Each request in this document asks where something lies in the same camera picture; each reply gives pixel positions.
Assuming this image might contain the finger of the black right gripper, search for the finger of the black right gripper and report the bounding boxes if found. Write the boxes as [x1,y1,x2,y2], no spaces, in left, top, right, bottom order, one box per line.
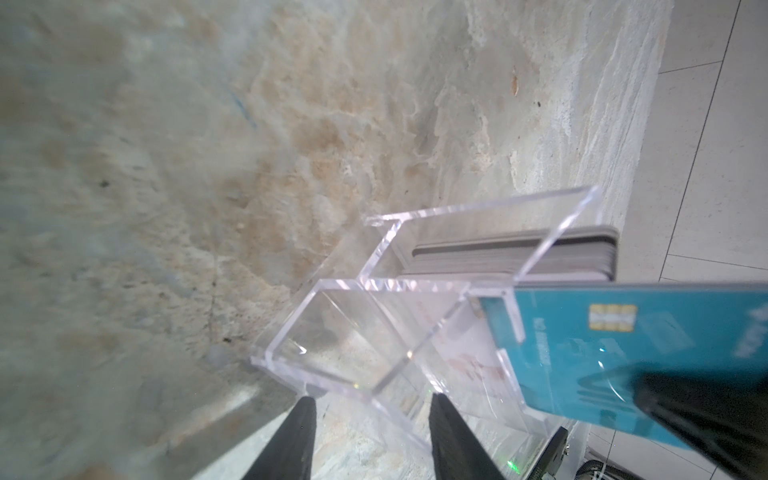
[633,373,767,479]

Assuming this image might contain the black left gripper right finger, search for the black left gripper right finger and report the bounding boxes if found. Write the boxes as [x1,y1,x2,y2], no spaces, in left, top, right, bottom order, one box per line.
[429,393,504,480]

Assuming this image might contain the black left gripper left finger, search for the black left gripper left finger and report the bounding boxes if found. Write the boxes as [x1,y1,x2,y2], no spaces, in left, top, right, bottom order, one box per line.
[242,396,317,480]

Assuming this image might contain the grey card stack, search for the grey card stack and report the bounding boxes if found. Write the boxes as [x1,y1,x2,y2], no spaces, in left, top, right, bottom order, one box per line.
[402,225,620,283]

